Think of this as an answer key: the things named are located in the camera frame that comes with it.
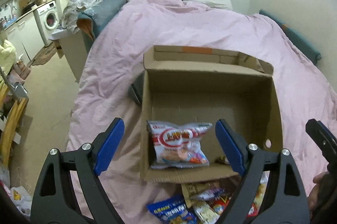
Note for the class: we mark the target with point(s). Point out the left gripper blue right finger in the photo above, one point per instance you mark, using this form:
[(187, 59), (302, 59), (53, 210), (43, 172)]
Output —
[(233, 146)]

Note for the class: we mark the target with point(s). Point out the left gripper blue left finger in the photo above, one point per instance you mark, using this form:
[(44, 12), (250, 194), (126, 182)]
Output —
[(105, 145)]

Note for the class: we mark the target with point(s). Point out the white red shrimp chip bag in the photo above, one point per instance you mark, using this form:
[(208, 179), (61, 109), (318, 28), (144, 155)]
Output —
[(178, 146)]

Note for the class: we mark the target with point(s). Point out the blue snack bag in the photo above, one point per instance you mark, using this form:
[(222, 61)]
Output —
[(173, 210)]

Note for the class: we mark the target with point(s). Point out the red cartoon snack bag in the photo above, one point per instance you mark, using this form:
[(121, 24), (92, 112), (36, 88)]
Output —
[(219, 205)]

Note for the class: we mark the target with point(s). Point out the tan peanut snack bag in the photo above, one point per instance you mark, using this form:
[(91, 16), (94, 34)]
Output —
[(205, 191)]

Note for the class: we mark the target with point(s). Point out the right hand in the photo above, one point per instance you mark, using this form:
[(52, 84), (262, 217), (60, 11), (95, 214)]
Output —
[(313, 196)]

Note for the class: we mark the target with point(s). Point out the dark striped cloth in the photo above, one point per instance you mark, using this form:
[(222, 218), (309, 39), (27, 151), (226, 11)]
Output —
[(135, 91)]

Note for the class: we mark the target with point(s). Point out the brown cardboard box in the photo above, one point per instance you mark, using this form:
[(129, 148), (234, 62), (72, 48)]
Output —
[(194, 84)]

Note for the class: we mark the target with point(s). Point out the wooden drying rack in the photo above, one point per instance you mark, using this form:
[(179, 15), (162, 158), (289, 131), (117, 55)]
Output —
[(8, 133)]

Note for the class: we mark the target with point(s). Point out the pink duvet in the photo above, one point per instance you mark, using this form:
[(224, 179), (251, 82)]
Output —
[(116, 59)]

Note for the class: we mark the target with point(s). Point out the white washing machine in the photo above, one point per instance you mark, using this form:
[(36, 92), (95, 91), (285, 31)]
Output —
[(47, 20)]

